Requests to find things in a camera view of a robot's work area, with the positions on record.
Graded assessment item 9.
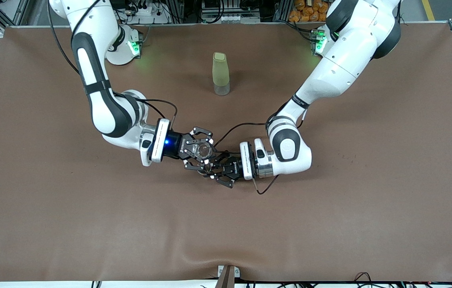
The clear glass measuring cup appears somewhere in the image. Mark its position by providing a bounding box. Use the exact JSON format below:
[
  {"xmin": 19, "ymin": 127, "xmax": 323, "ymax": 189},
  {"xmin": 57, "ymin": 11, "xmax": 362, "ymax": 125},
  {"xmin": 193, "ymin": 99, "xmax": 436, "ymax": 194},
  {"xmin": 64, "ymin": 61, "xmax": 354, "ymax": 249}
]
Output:
[{"xmin": 192, "ymin": 142, "xmax": 213, "ymax": 158}]

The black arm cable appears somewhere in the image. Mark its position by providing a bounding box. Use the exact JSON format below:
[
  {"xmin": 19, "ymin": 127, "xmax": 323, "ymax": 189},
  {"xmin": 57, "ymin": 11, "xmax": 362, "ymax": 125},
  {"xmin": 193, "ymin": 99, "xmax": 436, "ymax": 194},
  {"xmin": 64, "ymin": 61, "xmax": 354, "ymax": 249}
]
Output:
[
  {"xmin": 214, "ymin": 108, "xmax": 306, "ymax": 195},
  {"xmin": 47, "ymin": 0, "xmax": 178, "ymax": 120}
]

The white power strip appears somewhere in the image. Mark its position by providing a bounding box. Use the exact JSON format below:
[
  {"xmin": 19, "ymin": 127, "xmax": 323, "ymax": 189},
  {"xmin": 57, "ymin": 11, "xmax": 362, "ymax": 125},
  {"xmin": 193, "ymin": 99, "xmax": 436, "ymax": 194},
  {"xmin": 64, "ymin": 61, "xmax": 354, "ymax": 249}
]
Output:
[{"xmin": 124, "ymin": 5, "xmax": 170, "ymax": 24}]

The metal table clamp bracket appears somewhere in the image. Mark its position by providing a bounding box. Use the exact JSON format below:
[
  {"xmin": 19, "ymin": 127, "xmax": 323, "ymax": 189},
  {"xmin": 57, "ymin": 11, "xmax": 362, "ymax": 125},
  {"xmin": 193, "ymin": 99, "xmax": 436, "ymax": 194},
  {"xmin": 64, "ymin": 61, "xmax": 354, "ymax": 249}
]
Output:
[{"xmin": 217, "ymin": 265, "xmax": 241, "ymax": 288}]

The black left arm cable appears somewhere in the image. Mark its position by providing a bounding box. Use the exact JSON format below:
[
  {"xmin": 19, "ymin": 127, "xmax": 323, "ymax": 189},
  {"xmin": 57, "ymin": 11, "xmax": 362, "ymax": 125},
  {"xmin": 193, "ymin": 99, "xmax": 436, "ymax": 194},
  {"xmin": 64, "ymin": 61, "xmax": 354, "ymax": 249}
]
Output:
[{"xmin": 214, "ymin": 108, "xmax": 306, "ymax": 195}]

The brown table mat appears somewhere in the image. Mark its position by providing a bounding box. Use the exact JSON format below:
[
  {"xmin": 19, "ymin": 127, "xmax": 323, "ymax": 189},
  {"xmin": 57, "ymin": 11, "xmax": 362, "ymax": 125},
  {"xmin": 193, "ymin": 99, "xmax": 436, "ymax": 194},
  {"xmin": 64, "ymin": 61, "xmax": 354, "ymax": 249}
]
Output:
[{"xmin": 0, "ymin": 22, "xmax": 452, "ymax": 282}]

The green sleeved bottle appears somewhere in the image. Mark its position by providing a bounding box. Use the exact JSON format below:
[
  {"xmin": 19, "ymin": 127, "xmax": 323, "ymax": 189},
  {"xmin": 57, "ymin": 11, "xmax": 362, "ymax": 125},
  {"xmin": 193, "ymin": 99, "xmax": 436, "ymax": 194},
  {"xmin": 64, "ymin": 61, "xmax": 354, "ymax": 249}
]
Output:
[{"xmin": 212, "ymin": 52, "xmax": 231, "ymax": 96}]

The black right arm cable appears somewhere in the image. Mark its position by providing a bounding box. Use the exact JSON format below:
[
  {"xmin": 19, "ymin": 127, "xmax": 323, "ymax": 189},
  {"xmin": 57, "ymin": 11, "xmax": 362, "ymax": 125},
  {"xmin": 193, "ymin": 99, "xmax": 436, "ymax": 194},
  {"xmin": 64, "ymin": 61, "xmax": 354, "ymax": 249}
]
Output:
[{"xmin": 47, "ymin": 0, "xmax": 178, "ymax": 120}]

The orange snack bags pile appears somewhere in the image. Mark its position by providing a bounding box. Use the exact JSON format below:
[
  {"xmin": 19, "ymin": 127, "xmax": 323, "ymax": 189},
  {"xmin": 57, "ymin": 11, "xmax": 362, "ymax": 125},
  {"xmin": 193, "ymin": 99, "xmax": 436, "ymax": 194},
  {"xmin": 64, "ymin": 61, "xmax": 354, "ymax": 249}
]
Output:
[{"xmin": 289, "ymin": 0, "xmax": 332, "ymax": 23}]

